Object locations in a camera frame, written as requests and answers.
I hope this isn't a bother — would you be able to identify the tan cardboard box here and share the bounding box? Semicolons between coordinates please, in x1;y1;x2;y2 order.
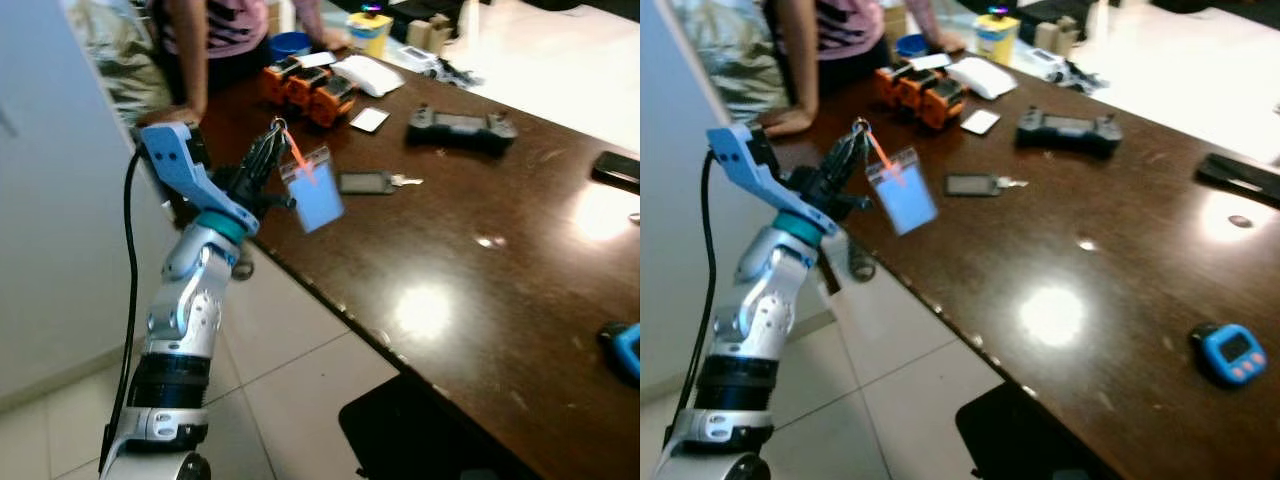
1032;17;1082;57
404;14;457;55

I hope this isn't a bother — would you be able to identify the black remote controller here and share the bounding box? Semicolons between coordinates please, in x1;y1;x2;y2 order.
404;104;520;157
1014;106;1124;160

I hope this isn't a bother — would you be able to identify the blue badge holder orange strap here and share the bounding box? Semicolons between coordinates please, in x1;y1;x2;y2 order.
851;117;940;237
268;117;347;235

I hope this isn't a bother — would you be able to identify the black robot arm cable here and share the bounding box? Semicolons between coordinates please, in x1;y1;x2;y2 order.
676;148;723;446
99;148;144;473

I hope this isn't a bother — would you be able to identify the small white device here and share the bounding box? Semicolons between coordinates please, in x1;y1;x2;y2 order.
394;45;441;74
1029;47;1067;80

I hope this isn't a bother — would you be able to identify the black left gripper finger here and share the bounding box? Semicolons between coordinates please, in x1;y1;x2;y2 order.
837;129;871;199
259;127;292;197
242;129;274;190
819;131;854;192

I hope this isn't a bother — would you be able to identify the black chair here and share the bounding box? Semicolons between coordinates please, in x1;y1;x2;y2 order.
954;379;1123;480
337;373;543;480

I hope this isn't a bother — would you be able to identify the yellow container with lid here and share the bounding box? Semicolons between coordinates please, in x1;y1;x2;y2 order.
974;6;1022;67
346;3;394;60

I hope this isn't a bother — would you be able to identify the blue digital timer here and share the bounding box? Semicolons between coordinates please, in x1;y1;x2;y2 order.
598;321;641;388
1189;322;1269;389

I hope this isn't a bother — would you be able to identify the black phone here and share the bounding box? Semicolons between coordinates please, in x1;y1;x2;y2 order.
1194;152;1280;210
591;150;641;193

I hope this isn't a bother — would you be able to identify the white padded pouch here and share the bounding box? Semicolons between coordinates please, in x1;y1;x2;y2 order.
945;56;1020;102
331;54;407;99

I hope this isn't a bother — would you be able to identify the person in striped shirt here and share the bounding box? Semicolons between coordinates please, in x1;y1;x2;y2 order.
765;0;926;99
150;0;333;101

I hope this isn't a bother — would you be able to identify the black key fob with key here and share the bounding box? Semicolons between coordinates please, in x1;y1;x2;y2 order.
337;171;425;197
944;172;1030;198

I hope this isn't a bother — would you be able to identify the person's right hand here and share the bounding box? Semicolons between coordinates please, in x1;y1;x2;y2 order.
760;107;817;138
138;104;203;129

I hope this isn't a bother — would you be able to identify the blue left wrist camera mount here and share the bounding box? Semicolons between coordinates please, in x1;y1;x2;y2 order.
137;122;260;237
706;124;839;237

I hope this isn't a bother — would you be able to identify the orange black battery pack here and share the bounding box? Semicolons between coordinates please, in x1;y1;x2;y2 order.
919;80;969;132
875;64;914;107
262;60;302;107
896;72;942;118
285;68;332;117
307;78;358;129

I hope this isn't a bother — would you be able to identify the tangled black cable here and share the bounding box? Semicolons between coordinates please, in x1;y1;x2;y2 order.
1059;59;1108;93
434;57;483;88

